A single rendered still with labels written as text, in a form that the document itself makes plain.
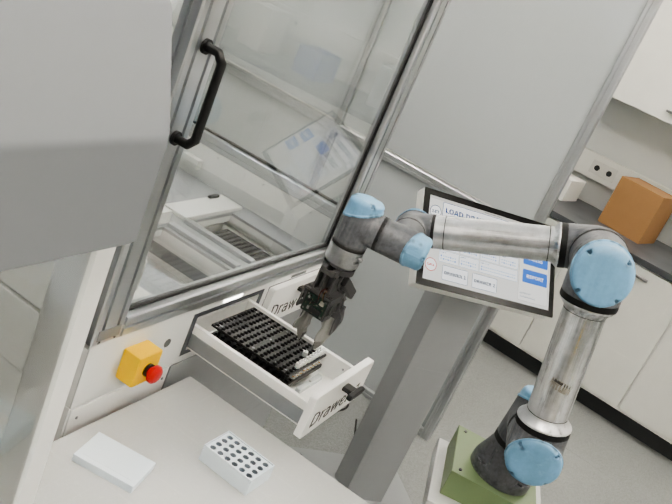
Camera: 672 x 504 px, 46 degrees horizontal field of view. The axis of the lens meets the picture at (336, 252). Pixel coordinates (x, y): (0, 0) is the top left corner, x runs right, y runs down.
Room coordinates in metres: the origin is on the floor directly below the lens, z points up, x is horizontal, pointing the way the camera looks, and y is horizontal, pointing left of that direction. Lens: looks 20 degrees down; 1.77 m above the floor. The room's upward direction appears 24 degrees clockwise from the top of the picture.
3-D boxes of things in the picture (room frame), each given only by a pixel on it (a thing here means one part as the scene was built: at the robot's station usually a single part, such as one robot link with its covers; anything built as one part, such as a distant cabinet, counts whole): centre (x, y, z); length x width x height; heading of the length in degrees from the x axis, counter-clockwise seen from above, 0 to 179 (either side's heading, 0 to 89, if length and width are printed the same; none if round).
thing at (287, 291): (2.00, 0.06, 0.87); 0.29 x 0.02 x 0.11; 159
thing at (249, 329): (1.66, 0.06, 0.87); 0.22 x 0.18 x 0.06; 69
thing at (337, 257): (1.58, -0.02, 1.19); 0.08 x 0.08 x 0.05
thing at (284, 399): (1.66, 0.07, 0.86); 0.40 x 0.26 x 0.06; 69
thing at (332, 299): (1.57, -0.01, 1.11); 0.09 x 0.08 x 0.12; 159
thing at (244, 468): (1.35, 0.01, 0.78); 0.12 x 0.08 x 0.04; 68
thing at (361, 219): (1.58, -0.02, 1.27); 0.09 x 0.08 x 0.11; 84
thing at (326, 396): (1.59, -0.13, 0.87); 0.29 x 0.02 x 0.11; 159
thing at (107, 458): (1.22, 0.22, 0.77); 0.13 x 0.09 x 0.02; 82
